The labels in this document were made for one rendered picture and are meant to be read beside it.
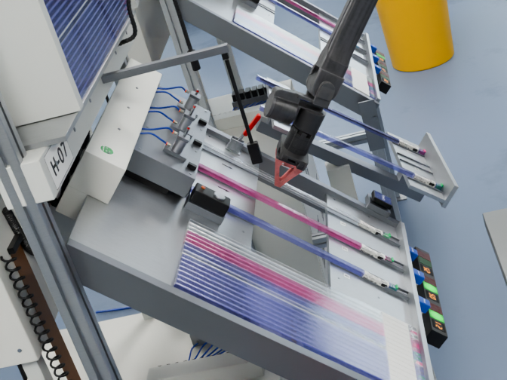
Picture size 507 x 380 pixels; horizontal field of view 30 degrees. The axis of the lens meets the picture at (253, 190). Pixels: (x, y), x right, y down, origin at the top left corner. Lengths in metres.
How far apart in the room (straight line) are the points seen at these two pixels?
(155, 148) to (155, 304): 0.38
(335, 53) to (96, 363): 0.83
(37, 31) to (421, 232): 2.38
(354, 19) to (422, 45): 3.08
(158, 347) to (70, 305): 0.75
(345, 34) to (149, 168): 0.52
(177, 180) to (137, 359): 0.61
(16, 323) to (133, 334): 0.76
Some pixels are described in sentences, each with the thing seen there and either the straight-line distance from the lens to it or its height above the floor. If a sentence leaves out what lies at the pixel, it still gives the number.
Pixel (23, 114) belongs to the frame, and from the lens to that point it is 1.60.
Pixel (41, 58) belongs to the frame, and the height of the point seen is 1.49.
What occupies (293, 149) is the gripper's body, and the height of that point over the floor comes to 1.03.
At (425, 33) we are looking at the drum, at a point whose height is 0.20.
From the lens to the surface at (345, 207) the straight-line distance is 2.23.
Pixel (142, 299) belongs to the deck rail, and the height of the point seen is 1.08.
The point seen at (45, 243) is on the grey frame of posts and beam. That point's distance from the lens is 1.53.
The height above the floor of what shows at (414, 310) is 0.73.
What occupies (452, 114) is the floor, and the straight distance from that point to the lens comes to 4.58.
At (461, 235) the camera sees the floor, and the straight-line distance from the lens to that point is 3.60.
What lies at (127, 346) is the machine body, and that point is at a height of 0.62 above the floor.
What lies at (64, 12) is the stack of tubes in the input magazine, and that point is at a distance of 1.66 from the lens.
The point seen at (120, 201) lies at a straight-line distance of 1.77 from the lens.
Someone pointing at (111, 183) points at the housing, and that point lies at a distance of 1.72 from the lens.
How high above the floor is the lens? 1.87
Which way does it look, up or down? 26 degrees down
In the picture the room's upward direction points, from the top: 17 degrees counter-clockwise
